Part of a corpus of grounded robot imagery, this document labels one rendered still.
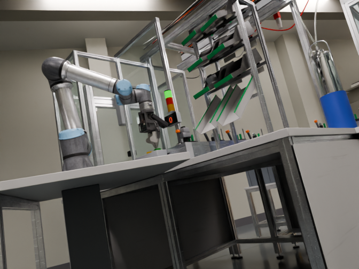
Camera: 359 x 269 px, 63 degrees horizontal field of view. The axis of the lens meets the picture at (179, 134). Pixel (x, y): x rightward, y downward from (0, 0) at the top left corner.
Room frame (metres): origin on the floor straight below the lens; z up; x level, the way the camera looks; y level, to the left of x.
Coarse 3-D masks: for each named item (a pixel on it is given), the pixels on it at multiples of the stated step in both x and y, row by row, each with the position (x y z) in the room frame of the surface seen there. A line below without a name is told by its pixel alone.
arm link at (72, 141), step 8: (80, 128) 1.37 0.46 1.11; (64, 136) 1.33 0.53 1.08; (72, 136) 1.33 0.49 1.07; (80, 136) 1.35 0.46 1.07; (64, 144) 1.33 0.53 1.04; (72, 144) 1.33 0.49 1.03; (80, 144) 1.35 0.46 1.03; (64, 152) 1.33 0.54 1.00; (72, 152) 1.33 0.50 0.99; (80, 152) 1.34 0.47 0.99
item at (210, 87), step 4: (228, 64) 1.53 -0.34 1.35; (220, 68) 1.50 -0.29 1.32; (224, 68) 1.51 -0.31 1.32; (216, 72) 1.65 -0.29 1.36; (220, 72) 1.49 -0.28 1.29; (224, 72) 1.51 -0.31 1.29; (220, 76) 1.49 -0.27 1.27; (220, 80) 1.48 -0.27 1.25; (212, 84) 1.45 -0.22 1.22; (204, 88) 1.58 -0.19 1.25; (208, 88) 1.43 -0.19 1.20; (212, 88) 1.44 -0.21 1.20; (200, 92) 1.48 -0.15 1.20; (204, 92) 1.46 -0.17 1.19; (196, 96) 1.52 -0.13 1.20; (200, 96) 1.50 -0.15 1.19
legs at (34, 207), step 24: (72, 192) 1.30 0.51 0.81; (96, 192) 1.33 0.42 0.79; (0, 216) 0.91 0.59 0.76; (72, 216) 1.29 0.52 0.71; (96, 216) 1.33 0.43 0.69; (0, 240) 0.90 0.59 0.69; (72, 240) 1.29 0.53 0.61; (96, 240) 1.32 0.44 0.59; (0, 264) 0.90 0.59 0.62; (72, 264) 1.29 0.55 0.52; (96, 264) 1.32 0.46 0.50
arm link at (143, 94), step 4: (140, 84) 1.54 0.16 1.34; (144, 84) 1.54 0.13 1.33; (136, 88) 1.55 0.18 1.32; (140, 88) 1.54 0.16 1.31; (144, 88) 1.54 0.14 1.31; (148, 88) 1.55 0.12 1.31; (136, 92) 1.53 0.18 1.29; (140, 92) 1.53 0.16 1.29; (144, 92) 1.54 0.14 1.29; (148, 92) 1.55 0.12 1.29; (136, 96) 1.53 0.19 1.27; (140, 96) 1.54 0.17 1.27; (144, 96) 1.54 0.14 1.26; (148, 96) 1.55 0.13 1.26; (140, 100) 1.55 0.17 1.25; (144, 100) 1.54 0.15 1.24; (148, 100) 1.54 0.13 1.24
